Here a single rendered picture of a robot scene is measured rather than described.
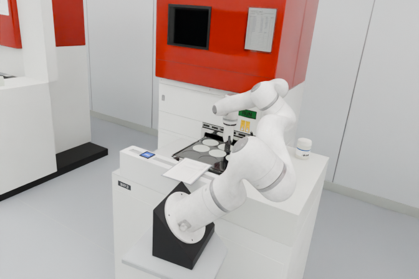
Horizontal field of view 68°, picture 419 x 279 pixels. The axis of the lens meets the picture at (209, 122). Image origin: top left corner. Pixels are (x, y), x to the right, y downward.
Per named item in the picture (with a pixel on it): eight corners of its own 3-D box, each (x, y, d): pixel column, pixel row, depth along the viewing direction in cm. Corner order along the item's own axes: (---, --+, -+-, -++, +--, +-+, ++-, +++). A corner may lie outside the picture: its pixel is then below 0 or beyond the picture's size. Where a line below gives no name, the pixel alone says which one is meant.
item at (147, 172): (132, 169, 166) (132, 145, 162) (222, 204, 141) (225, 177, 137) (120, 175, 159) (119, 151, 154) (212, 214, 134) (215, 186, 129)
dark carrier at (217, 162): (206, 137, 197) (206, 136, 197) (257, 152, 181) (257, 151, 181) (174, 156, 168) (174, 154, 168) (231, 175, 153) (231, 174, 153)
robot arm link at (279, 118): (236, 181, 92) (270, 214, 96) (268, 164, 86) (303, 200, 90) (255, 100, 132) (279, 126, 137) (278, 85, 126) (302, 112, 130)
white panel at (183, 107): (160, 129, 224) (161, 75, 211) (266, 161, 187) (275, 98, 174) (157, 131, 222) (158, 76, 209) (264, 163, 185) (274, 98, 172)
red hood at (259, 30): (210, 65, 267) (216, -10, 248) (305, 81, 230) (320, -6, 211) (153, 76, 205) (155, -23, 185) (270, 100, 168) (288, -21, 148)
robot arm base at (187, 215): (193, 255, 104) (234, 235, 96) (156, 215, 102) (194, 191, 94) (209, 218, 121) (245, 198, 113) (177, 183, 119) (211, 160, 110)
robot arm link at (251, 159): (232, 220, 99) (293, 187, 89) (192, 183, 95) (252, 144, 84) (235, 193, 110) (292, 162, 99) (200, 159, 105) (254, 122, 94)
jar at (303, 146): (297, 152, 167) (300, 136, 164) (310, 156, 164) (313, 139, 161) (293, 157, 161) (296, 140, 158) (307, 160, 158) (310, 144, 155)
